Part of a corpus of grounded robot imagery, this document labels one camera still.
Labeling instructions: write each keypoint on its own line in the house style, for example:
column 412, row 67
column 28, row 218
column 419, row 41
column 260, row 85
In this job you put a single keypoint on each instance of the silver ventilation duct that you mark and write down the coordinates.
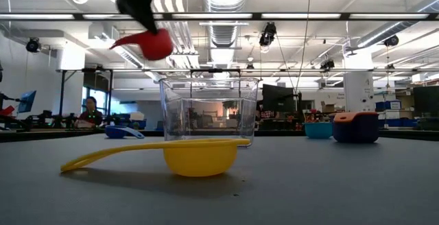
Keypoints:
column 224, row 36

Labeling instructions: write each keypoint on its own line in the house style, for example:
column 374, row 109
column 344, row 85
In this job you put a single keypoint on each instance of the red measuring cup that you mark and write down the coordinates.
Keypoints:
column 154, row 46

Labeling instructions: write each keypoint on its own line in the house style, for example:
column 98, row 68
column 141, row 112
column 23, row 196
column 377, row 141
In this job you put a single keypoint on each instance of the black monitor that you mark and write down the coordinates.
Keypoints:
column 278, row 98

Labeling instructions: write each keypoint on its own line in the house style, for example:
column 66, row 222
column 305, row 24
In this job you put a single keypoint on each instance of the person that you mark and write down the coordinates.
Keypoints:
column 90, row 115

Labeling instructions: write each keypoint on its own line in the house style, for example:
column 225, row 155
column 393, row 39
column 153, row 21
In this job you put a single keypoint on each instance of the black metal gantry frame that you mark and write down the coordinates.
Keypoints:
column 62, row 91

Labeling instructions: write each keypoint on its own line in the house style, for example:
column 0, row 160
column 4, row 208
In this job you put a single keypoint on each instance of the orange measuring cup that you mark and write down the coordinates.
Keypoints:
column 346, row 117

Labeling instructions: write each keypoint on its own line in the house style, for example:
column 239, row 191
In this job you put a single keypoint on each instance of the blue measuring cup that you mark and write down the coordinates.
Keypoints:
column 116, row 132

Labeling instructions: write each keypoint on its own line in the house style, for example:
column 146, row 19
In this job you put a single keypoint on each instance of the clear plastic basket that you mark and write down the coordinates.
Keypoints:
column 209, row 122

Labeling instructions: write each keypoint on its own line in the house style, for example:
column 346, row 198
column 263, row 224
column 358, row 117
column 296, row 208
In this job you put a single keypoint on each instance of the blue storage bin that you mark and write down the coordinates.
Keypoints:
column 387, row 105

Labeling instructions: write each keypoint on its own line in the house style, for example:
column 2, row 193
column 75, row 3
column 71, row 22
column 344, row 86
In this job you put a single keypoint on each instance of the black ceiling camera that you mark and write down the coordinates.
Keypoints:
column 33, row 45
column 391, row 40
column 327, row 64
column 268, row 34

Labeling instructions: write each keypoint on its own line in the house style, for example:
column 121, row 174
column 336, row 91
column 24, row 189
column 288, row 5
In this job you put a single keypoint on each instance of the yellow measuring cup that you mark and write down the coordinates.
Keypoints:
column 200, row 160

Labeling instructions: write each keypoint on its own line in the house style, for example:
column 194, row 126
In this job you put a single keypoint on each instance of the black table frame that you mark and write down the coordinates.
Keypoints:
column 51, row 135

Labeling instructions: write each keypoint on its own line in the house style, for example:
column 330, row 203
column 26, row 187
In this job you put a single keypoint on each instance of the purple measuring cup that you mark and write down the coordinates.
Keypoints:
column 355, row 132

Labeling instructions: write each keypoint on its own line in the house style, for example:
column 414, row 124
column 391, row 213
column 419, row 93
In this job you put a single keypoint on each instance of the blue screen monitor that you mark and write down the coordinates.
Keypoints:
column 27, row 101

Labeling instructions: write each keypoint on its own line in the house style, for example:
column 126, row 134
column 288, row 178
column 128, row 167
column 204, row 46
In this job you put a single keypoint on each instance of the teal measuring cup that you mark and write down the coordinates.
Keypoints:
column 317, row 130

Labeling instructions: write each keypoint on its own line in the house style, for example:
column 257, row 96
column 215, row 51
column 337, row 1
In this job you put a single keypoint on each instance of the large dark screen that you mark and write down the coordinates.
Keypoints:
column 427, row 99

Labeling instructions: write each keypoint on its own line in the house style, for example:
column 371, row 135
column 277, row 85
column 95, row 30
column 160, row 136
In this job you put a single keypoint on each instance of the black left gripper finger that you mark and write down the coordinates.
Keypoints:
column 140, row 12

